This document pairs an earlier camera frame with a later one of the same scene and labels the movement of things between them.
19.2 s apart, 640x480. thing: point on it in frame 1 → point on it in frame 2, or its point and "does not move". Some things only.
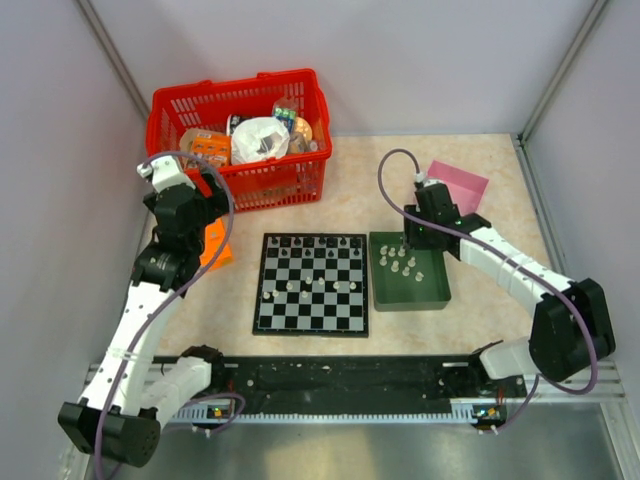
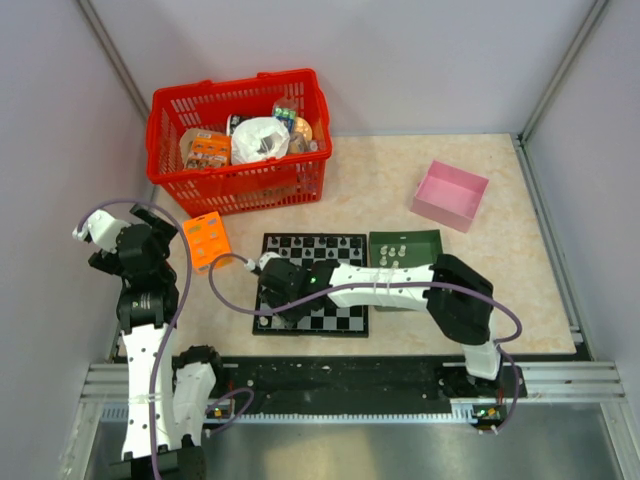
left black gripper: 215,204 → 163,232
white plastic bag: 258,138 does not move
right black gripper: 412,241 → 292,316
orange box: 213,240 does not move
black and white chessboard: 313,284 does not move
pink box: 466,189 does not move
